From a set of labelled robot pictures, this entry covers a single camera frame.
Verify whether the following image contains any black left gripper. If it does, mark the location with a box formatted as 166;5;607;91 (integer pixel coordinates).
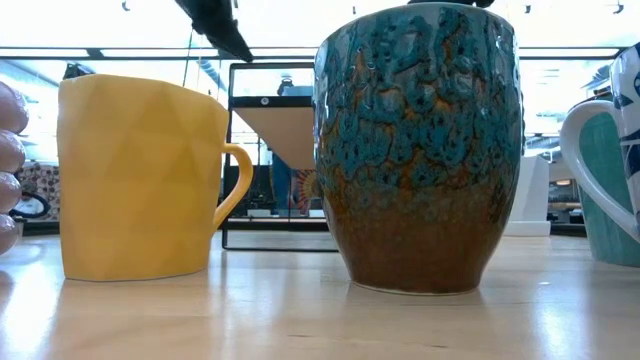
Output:
174;0;254;64

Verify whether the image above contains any yellow faceted mug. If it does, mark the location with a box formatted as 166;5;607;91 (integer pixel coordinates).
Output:
56;73;255;283

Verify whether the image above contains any teal brown glazed mug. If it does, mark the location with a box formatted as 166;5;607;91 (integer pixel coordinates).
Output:
313;2;525;296

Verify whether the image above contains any lilac ribbed mug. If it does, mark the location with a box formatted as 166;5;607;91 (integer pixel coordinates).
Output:
0;82;30;256

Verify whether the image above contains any white mug blue pattern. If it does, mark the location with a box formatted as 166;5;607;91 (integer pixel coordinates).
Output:
559;42;640;244

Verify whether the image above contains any teal mug white inside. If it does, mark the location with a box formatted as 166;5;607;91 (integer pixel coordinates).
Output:
578;112;640;268

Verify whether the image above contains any orange mandala tapestry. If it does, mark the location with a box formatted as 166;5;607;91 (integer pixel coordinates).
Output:
293;168;321;216

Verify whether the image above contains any brown white patterned cloth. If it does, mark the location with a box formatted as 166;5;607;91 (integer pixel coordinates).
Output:
14;162;61;221

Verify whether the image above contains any white plant saucer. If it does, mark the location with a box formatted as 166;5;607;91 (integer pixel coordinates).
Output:
503;219;551;238

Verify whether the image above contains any dark hanging cable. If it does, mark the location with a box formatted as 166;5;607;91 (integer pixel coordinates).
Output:
181;27;195;90

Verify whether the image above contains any wooden shelf black frame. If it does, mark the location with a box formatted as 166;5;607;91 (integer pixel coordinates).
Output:
222;62;341;253

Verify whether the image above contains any black aluminium table frame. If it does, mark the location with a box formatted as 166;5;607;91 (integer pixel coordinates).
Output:
14;217;589;239

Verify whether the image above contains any black curved cable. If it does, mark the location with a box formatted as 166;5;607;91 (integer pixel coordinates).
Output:
9;192;51;220

